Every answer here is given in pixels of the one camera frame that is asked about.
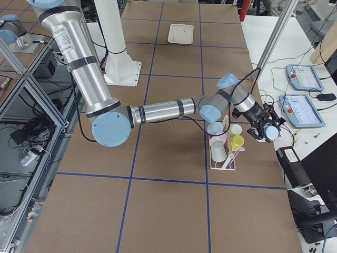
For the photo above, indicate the yellow plastic cup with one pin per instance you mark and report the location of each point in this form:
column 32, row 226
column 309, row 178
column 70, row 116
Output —
column 237, row 141

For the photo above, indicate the light blue cup front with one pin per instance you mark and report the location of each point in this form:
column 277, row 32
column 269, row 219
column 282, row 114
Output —
column 215, row 129

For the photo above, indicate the cream white plastic cup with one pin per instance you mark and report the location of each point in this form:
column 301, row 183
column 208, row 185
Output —
column 235, row 129

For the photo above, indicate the black power adapter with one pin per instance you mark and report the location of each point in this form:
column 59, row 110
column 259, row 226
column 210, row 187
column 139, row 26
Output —
column 326, row 97

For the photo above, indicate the wooden rack dowel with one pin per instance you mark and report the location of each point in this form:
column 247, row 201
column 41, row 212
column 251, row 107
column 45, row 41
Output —
column 227, row 145

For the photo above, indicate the pink plastic cup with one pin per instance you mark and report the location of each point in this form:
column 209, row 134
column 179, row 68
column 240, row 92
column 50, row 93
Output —
column 222, row 138

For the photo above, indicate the white wire cup rack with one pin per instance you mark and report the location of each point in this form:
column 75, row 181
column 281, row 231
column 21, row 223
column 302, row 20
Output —
column 229, row 163

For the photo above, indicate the grey plastic cup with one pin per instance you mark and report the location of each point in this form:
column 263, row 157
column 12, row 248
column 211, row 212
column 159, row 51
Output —
column 218, row 152

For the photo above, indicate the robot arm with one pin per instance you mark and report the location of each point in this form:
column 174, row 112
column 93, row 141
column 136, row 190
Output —
column 112, row 122
column 11, row 28

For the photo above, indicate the cream serving tray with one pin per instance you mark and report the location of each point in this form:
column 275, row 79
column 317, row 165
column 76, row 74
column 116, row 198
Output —
column 181, row 34

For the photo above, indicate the lower teach pendant tablet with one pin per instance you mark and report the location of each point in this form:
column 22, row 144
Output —
column 300, row 111

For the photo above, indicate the upper teach pendant tablet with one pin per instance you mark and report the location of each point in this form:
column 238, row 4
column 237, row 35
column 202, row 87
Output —
column 304, row 77

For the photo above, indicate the light blue cup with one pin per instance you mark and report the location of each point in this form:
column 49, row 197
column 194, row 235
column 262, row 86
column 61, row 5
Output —
column 215, row 129
column 270, row 133

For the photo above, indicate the aluminium frame post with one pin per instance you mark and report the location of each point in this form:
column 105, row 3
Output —
column 275, row 35

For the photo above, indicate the black electronics box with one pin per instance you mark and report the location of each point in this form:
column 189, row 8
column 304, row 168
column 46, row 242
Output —
column 47, row 66

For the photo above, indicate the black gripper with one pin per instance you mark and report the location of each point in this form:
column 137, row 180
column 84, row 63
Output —
column 255, row 115

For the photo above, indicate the light blue cup back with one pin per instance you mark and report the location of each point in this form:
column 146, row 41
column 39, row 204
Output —
column 270, row 133

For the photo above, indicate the teach pendant tablet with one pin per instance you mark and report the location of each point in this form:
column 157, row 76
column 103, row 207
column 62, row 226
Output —
column 304, row 77
column 300, row 111

